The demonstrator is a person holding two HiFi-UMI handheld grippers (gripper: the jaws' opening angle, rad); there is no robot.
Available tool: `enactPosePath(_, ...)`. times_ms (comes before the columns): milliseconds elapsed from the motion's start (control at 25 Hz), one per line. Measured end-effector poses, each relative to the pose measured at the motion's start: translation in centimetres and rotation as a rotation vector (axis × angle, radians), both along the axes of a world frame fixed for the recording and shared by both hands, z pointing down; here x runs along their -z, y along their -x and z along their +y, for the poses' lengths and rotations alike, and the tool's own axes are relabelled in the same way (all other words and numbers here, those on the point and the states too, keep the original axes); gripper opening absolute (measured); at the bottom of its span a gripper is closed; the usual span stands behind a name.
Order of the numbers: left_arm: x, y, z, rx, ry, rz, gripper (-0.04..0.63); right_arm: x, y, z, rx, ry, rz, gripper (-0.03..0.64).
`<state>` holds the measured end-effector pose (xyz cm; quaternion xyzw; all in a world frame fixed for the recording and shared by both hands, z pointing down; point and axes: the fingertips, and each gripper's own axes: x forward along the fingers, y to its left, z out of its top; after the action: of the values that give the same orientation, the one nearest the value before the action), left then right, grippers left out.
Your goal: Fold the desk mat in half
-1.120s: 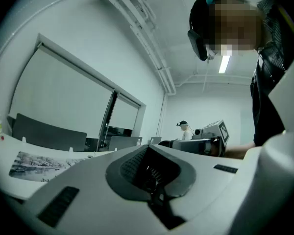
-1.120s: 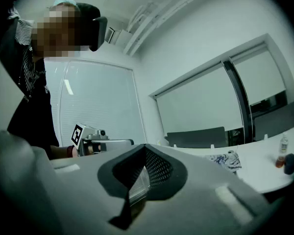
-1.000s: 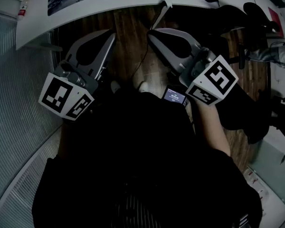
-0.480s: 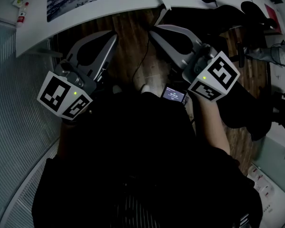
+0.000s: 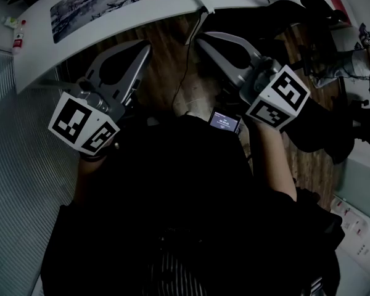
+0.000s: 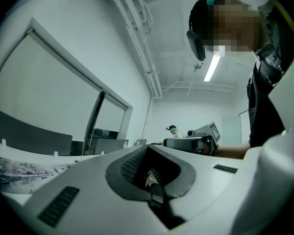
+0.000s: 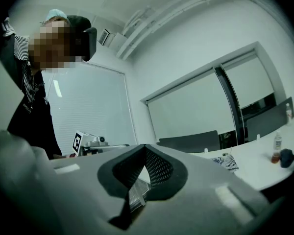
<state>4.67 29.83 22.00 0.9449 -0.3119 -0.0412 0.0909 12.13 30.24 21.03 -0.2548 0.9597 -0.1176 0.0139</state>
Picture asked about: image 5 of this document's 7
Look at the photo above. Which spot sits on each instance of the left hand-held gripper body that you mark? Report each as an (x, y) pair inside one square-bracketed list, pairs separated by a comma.
[(80, 119)]

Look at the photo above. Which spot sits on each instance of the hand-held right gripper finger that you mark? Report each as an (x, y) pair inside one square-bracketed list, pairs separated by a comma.
[(208, 40), (217, 63)]

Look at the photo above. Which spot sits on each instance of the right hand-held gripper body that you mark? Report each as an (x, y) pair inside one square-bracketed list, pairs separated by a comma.
[(274, 103)]

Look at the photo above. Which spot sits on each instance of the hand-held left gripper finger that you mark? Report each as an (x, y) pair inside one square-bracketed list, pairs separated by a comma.
[(139, 79), (95, 72)]

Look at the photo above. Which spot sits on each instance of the landscape print desk mat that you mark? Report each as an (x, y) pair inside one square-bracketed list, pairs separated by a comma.
[(89, 8)]

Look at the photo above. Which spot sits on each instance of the person's right forearm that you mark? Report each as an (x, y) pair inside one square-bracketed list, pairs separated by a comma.
[(274, 159)]

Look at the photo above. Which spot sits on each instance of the person's left forearm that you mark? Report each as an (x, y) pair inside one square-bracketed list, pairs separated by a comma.
[(86, 177)]

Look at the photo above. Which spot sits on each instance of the person's right hand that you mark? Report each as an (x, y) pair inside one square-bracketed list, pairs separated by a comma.
[(263, 63)]

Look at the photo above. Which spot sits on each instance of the black wristband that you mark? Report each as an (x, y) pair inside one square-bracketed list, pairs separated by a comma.
[(92, 157)]

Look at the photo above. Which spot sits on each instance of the small black screen device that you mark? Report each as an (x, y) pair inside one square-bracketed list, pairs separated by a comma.
[(223, 121)]

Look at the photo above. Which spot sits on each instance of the black office chair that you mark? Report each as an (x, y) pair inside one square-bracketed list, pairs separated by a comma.
[(296, 17), (320, 134)]

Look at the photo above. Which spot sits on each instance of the grey ribbed panel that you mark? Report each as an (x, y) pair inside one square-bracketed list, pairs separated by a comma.
[(18, 165)]

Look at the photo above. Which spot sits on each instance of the white bottle with red label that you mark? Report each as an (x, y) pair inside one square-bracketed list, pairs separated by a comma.
[(18, 40)]

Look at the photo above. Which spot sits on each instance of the green and white packet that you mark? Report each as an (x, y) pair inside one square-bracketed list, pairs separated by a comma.
[(10, 22)]

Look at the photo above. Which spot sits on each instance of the red flat sheet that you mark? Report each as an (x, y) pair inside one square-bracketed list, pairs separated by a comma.
[(336, 2)]

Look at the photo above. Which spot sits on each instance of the person's black clothing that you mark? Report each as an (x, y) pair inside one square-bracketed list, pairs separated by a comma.
[(185, 202)]

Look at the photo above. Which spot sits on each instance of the white storage box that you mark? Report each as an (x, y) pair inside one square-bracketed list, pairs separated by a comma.
[(351, 217)]

